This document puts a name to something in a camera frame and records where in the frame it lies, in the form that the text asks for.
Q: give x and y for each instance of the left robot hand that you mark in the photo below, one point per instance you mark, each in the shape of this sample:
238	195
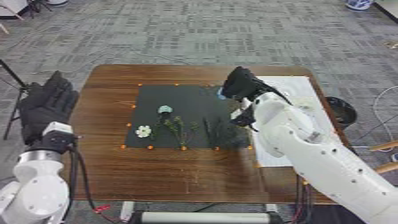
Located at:
47	106

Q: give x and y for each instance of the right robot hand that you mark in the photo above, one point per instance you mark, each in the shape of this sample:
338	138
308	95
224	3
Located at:
242	85

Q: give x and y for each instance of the blue flower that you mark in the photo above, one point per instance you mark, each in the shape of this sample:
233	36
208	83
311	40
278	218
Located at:
221	93

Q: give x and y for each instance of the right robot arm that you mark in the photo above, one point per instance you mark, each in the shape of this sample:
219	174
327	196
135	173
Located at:
308	146

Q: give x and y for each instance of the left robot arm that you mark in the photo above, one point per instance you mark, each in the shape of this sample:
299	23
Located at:
36	180

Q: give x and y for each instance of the black tripod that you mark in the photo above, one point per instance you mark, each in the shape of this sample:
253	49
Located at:
13	80

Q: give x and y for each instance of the dark mat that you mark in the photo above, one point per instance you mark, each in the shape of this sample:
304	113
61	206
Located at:
183	110

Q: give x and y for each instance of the pale green flower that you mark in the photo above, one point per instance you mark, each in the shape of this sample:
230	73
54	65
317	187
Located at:
164	109

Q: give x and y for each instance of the leafy green sprig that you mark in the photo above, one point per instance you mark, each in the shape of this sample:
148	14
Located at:
178	128

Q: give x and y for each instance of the white flower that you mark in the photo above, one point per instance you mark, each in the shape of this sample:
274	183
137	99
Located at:
143	131

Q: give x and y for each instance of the black round bin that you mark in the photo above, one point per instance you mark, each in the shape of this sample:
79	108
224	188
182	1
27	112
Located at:
343	111

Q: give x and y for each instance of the wooden stick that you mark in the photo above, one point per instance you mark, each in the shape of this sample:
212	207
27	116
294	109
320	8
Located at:
388	167
384	145

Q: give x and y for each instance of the blue and white vase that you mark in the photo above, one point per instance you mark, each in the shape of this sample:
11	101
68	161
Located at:
359	3

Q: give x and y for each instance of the pale grey bar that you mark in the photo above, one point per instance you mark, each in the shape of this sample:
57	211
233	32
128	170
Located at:
205	218

